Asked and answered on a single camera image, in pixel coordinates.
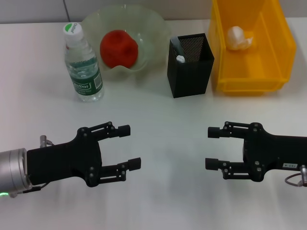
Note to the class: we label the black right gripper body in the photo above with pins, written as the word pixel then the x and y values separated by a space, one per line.
pixel 271 151

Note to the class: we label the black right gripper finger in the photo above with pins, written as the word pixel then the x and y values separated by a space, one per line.
pixel 230 170
pixel 230 131

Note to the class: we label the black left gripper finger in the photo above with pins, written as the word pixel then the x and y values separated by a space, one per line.
pixel 108 131
pixel 112 171

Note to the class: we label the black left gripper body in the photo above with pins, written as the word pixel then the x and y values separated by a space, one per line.
pixel 64 163

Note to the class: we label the clear green-label water bottle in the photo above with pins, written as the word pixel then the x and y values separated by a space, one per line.
pixel 84 76

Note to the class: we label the white paper ball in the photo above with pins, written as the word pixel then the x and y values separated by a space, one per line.
pixel 237 38

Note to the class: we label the black mesh pen holder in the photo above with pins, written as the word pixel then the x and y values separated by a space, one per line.
pixel 189 79

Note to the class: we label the pale green glass fruit bowl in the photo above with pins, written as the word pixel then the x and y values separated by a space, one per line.
pixel 148 31

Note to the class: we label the yellow plastic bin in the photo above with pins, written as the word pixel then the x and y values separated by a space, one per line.
pixel 275 60

